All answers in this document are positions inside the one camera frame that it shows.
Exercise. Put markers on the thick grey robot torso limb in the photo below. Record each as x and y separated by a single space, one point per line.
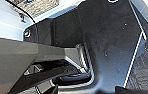
20 56

